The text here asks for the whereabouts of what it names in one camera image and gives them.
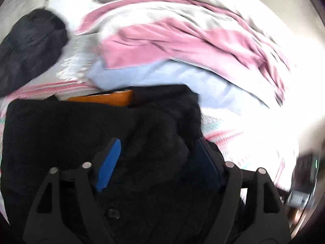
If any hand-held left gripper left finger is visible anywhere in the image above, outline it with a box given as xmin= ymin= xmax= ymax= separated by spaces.
xmin=23 ymin=137 xmax=122 ymax=244

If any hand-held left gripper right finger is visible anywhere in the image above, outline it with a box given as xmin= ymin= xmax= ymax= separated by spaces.
xmin=195 ymin=138 xmax=291 ymax=244

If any black quilted coat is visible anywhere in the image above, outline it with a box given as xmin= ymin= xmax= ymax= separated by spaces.
xmin=0 ymin=84 xmax=245 ymax=244

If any patterned knit-print bedsheet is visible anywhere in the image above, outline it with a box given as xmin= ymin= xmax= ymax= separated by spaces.
xmin=0 ymin=37 xmax=300 ymax=224

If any orange garment label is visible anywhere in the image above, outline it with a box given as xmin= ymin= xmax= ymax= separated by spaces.
xmin=66 ymin=89 xmax=134 ymax=107

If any light blue cloth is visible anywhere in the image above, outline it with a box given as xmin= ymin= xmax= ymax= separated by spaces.
xmin=88 ymin=60 xmax=270 ymax=110

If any pink and white striped duvet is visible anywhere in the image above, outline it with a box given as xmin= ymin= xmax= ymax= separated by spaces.
xmin=74 ymin=0 xmax=291 ymax=107

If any dark puffer jacket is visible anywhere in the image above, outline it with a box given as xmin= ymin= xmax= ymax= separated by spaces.
xmin=0 ymin=8 xmax=69 ymax=97

